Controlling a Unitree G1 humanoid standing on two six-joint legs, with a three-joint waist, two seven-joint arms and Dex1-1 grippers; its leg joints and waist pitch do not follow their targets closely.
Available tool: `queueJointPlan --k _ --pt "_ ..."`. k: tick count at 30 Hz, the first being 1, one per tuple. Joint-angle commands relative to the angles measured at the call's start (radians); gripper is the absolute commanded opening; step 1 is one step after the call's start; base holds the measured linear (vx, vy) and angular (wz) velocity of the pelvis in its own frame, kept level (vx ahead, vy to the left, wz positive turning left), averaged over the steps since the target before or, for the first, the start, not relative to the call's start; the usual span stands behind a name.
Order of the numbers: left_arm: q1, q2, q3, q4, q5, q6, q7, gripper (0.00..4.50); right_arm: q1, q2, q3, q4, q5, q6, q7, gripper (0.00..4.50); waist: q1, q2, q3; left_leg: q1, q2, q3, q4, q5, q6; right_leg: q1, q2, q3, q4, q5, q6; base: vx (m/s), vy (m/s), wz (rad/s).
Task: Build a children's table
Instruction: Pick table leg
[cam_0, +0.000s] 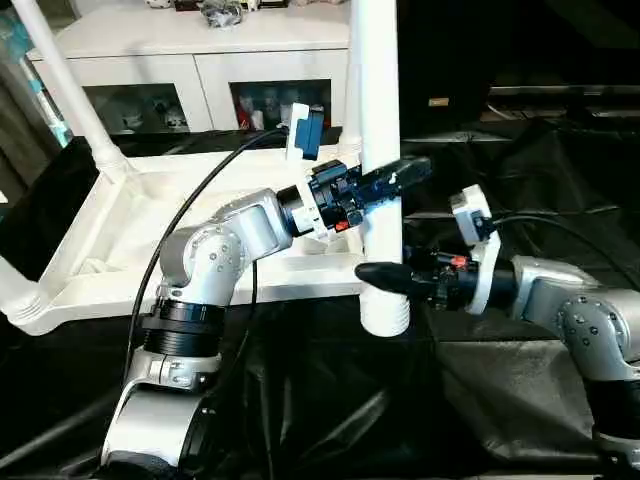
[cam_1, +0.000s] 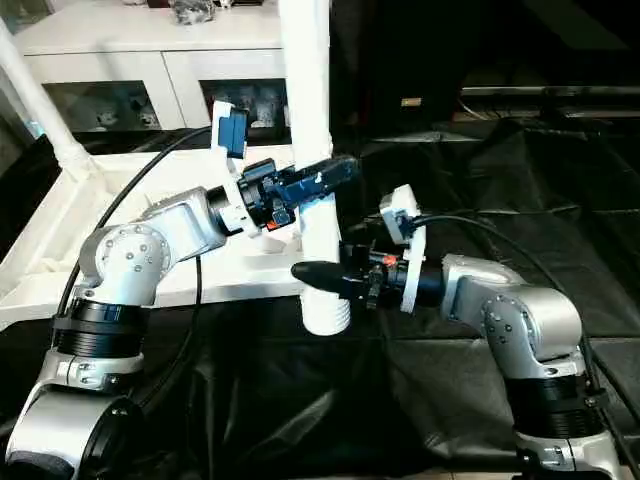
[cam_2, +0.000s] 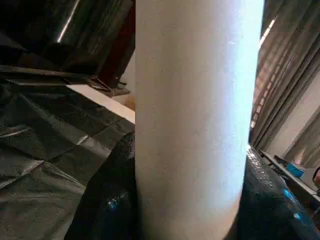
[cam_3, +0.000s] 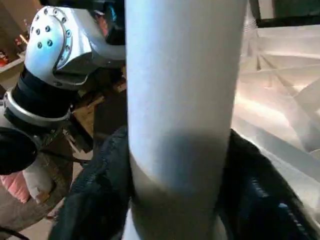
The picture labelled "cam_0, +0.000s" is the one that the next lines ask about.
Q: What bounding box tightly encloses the white upturned plastic table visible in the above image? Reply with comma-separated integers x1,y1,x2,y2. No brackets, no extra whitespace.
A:
5,140,369,336

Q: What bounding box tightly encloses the black case with yellow label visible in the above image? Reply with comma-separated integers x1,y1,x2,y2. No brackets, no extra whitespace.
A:
398,0,640,126

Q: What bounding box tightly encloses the black work mat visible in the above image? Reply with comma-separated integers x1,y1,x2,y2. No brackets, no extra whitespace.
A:
0,115,640,480

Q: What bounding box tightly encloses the grey curtain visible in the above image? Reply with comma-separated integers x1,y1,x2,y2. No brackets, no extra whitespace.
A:
0,10,73,196

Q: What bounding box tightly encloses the grey crumpled object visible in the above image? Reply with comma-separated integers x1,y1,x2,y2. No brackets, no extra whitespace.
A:
198,0,247,27

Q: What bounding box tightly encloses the white plastic table leg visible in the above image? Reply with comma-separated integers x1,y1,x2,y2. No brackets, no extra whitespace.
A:
340,60,363,163
0,255,49,323
350,0,413,337
10,0,133,183

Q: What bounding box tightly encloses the white glass-door cabinet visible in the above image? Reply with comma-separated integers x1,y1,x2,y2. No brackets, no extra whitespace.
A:
28,0,353,136

